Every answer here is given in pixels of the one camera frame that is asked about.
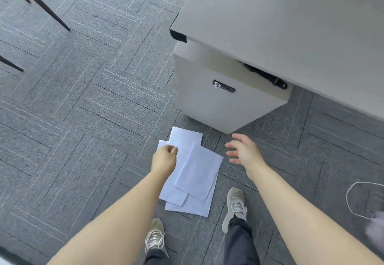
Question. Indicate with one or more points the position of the person's right hand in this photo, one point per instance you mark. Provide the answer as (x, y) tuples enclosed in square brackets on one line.
[(250, 153)]

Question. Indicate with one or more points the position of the white paper sheet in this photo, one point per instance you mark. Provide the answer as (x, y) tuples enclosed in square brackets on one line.
[(171, 191), (186, 138), (199, 171), (198, 206)]

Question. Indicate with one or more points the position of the person's right middle finger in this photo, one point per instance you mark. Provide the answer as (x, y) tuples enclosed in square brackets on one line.
[(232, 153)]

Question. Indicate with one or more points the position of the person's left fingers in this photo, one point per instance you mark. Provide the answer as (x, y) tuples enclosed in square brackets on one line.
[(171, 150)]

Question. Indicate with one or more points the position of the person's left forearm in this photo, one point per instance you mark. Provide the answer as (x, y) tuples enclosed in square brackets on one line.
[(120, 222)]

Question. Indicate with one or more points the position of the person's left beige sneaker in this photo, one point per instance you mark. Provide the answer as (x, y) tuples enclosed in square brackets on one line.
[(155, 236)]

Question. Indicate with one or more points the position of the pale lilac cloth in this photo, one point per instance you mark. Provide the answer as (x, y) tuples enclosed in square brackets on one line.
[(376, 228)]

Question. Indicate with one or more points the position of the person's right forearm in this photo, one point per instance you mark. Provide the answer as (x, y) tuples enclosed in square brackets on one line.
[(300, 213)]

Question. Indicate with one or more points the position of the person's left trouser leg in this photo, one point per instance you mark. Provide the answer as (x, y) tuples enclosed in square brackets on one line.
[(156, 258)]

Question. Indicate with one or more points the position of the light grey drawer cabinet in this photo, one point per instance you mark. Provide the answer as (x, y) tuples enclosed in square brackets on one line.
[(216, 111)]

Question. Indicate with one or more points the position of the person's right trouser leg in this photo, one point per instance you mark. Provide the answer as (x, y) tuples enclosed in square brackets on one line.
[(240, 243)]

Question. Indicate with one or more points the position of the black cabinet lock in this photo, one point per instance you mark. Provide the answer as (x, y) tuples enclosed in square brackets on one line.
[(224, 86)]

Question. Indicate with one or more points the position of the person's right beige sneaker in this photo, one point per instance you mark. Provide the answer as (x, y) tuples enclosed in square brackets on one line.
[(235, 206)]

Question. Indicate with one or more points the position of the person's left hand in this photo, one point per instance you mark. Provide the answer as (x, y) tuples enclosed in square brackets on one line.
[(163, 159)]

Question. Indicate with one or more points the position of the person's trouser leg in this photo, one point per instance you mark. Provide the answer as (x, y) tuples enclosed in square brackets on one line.
[(240, 243), (156, 258)]

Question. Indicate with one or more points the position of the person's right thumb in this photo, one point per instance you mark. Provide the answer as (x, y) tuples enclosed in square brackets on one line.
[(241, 137)]

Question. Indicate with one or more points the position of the person's beige sneaker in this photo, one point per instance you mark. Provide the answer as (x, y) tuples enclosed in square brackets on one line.
[(235, 206), (155, 236)]

